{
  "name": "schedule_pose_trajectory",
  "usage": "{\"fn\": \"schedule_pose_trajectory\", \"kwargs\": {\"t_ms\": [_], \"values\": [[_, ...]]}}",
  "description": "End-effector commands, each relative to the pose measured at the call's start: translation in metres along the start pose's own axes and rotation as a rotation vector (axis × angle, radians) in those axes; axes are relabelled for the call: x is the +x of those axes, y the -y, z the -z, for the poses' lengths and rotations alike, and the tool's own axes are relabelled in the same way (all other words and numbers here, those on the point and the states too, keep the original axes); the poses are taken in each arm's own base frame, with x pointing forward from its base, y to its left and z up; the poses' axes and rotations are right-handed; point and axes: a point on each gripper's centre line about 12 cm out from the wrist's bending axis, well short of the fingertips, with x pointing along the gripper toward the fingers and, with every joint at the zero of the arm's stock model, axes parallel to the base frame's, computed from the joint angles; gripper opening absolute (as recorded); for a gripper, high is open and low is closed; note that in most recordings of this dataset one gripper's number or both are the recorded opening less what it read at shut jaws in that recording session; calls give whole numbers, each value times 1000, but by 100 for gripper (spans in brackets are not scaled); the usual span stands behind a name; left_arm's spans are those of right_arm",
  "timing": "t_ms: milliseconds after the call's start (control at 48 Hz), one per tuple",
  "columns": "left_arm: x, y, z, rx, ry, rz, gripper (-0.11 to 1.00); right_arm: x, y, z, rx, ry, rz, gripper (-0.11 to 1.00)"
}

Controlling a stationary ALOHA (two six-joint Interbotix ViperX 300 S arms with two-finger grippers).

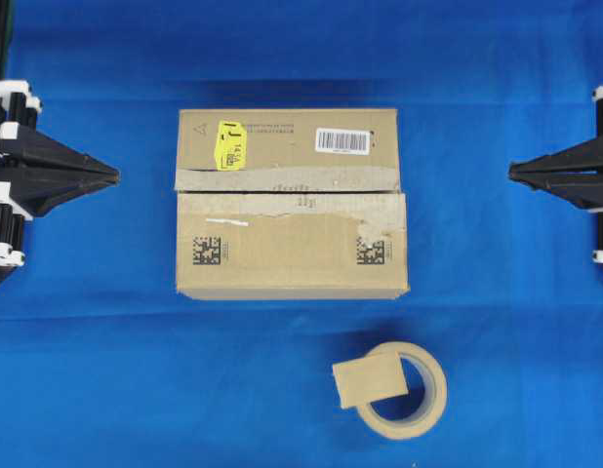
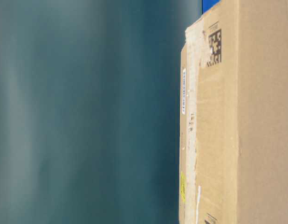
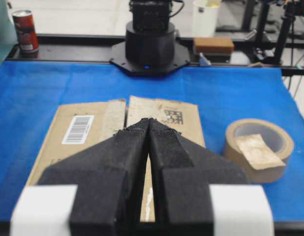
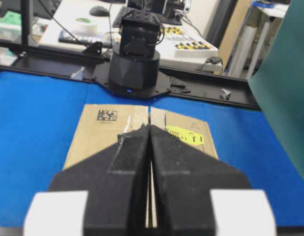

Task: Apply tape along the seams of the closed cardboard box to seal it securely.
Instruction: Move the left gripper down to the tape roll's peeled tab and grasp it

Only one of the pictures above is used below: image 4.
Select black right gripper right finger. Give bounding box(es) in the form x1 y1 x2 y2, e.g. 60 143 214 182
151 126 276 236

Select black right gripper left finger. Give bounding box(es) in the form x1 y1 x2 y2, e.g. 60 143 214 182
23 125 150 236

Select brown cardboard box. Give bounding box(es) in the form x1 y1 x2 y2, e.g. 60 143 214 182
62 103 219 228

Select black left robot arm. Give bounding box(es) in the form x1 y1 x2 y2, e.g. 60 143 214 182
108 7 161 98

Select white tape roll background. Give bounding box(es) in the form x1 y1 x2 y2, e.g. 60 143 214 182
72 17 97 35

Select blue table cloth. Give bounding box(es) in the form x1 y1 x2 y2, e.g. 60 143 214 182
0 72 304 227

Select green panel board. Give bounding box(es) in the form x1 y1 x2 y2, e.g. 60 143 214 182
248 0 304 181

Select white tray yellow black parts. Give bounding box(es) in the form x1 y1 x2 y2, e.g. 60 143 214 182
160 26 218 58

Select white background desk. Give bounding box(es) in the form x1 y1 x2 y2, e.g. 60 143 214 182
39 0 218 59

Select black computer mouse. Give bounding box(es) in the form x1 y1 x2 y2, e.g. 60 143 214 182
89 6 110 17

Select black mounting rail plate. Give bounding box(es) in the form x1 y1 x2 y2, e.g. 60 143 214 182
0 41 260 111

